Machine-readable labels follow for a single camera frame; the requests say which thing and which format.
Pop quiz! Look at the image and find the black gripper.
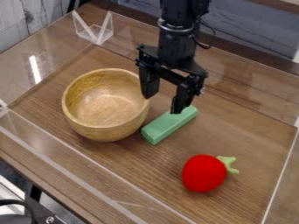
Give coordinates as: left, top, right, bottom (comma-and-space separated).
134, 18, 208, 114

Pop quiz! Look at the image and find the green rectangular block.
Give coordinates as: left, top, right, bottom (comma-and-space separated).
141, 106, 198, 145

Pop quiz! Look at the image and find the brown wooden bowl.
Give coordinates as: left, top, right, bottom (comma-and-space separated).
59, 68, 149, 142

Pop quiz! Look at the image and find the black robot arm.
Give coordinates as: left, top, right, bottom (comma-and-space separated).
134, 0, 210, 114

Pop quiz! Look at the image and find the red plush strawberry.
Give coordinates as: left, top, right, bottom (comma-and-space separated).
181, 154, 238, 193

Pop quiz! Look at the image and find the clear acrylic corner bracket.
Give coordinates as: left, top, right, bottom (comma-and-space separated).
70, 11, 113, 46

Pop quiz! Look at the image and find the clear acrylic tray wall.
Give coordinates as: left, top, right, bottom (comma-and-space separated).
0, 101, 196, 224

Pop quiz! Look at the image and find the black table leg bracket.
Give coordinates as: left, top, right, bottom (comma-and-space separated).
23, 184, 66, 224

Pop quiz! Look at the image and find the black cable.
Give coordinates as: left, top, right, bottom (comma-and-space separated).
0, 199, 25, 208

